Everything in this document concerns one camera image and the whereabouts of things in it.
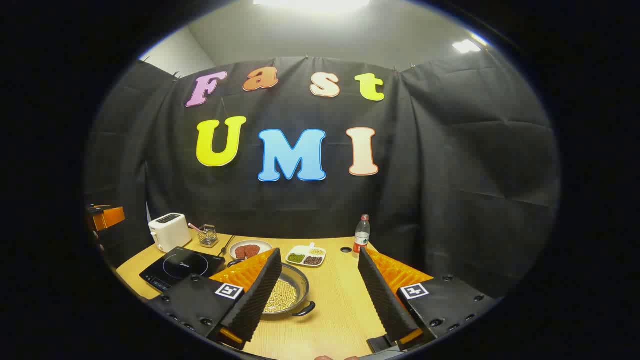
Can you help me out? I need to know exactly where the bright ceiling light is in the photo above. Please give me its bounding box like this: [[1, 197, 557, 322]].
[[252, 0, 371, 13]]

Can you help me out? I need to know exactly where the clear water bottle red label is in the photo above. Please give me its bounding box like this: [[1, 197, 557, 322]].
[[353, 214, 371, 258]]

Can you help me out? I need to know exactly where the white toaster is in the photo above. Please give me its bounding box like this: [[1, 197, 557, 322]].
[[148, 213, 192, 253]]

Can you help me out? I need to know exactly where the wire mesh holder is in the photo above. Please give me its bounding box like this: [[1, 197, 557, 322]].
[[197, 224, 220, 249]]

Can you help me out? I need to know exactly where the black backdrop cloth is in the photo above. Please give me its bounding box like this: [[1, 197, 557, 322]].
[[85, 56, 561, 301]]

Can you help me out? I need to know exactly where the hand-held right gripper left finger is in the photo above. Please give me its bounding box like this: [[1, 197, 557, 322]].
[[145, 248, 283, 350]]

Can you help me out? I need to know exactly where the layer of soybeans in pot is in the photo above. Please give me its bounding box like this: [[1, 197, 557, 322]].
[[263, 278, 292, 315]]

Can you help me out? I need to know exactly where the white oval plate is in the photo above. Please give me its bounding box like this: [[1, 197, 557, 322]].
[[229, 240, 274, 261]]

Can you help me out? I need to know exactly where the white divided dish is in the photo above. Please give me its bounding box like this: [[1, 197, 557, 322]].
[[285, 242, 327, 268]]

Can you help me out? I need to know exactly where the steel pot with black handles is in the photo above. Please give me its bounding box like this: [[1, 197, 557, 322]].
[[227, 258, 317, 318]]

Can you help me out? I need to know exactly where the small ceiling light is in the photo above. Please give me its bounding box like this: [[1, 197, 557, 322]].
[[452, 39, 483, 54]]

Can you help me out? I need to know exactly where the black induction cooktop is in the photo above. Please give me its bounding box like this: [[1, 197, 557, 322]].
[[139, 246, 227, 293]]

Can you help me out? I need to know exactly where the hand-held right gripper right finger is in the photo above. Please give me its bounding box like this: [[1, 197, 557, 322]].
[[358, 246, 501, 347]]

